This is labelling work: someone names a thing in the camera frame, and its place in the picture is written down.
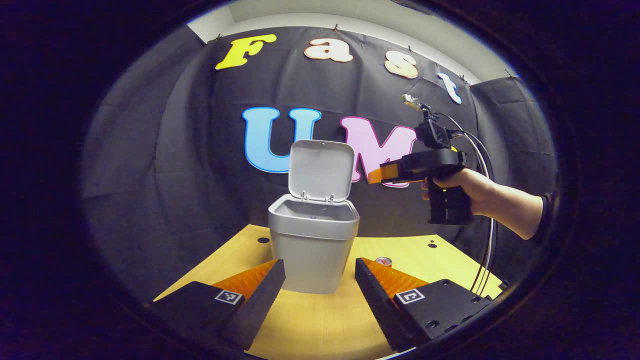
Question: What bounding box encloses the grey desktop garbage bin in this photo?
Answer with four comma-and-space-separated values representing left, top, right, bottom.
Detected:
268, 139, 361, 295

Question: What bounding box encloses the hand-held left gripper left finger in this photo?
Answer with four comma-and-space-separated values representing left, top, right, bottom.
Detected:
152, 259, 287, 352

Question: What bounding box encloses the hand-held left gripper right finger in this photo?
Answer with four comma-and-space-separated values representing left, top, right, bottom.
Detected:
354, 257, 493, 352

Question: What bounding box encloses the black backdrop cloth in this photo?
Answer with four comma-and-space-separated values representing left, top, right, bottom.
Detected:
80, 25, 558, 303

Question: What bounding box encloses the wooden desktop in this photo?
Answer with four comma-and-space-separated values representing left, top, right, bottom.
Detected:
152, 224, 503, 360

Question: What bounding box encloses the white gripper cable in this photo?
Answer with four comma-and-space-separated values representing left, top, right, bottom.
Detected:
450, 130, 494, 296

